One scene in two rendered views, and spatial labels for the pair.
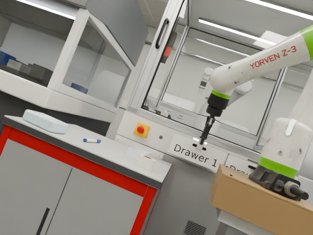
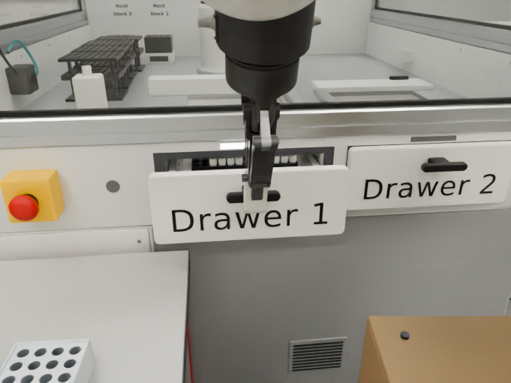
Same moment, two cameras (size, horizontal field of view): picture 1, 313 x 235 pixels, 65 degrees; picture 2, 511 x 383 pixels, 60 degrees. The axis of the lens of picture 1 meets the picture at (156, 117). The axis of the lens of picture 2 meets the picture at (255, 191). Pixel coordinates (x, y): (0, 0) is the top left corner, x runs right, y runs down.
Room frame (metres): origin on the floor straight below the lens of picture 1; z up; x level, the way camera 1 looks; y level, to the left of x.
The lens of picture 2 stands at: (0.75, -0.13, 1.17)
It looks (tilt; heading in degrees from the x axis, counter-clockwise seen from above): 25 degrees down; 346
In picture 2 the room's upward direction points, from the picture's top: straight up
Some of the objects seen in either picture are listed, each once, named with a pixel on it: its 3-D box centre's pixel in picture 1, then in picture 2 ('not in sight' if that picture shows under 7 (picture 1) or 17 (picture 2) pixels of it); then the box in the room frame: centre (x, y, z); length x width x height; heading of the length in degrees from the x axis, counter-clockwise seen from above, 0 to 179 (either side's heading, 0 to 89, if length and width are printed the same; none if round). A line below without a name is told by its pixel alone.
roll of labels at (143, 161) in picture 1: (146, 162); not in sight; (0.95, -0.02, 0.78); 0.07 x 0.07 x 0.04
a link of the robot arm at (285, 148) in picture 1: (285, 146); not in sight; (0.88, -0.46, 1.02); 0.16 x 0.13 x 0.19; 147
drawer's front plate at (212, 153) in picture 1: (196, 152); (250, 204); (1.32, -0.27, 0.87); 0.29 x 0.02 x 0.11; 82
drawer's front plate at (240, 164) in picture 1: (251, 173); (430, 175); (1.35, -0.59, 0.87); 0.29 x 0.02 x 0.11; 82
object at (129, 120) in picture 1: (198, 150); (245, 108); (1.86, -0.38, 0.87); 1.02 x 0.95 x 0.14; 82
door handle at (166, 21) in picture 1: (161, 32); not in sight; (1.44, 0.15, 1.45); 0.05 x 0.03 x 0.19; 172
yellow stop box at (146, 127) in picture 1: (141, 129); (33, 196); (1.42, 0.05, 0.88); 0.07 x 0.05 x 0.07; 82
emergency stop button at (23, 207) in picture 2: (140, 129); (25, 206); (1.39, 0.06, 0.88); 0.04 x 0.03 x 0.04; 82
